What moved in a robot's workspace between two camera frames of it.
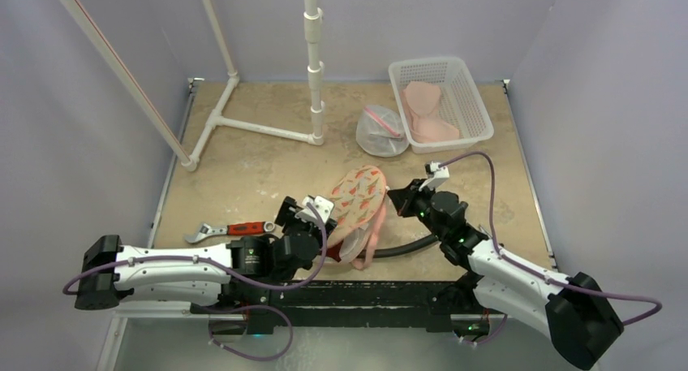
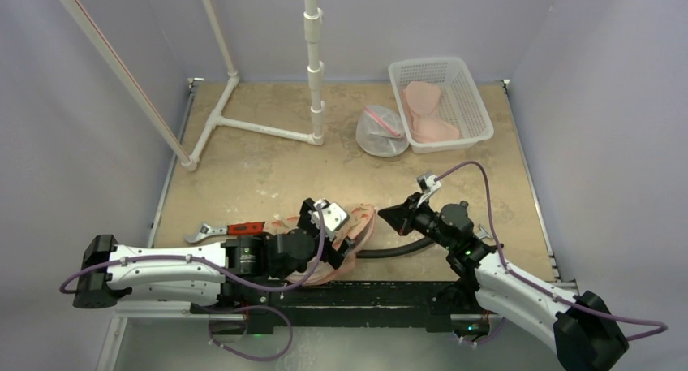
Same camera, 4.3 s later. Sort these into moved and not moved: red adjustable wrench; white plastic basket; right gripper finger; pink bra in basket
Moved: right gripper finger
Not moved: red adjustable wrench; pink bra in basket; white plastic basket
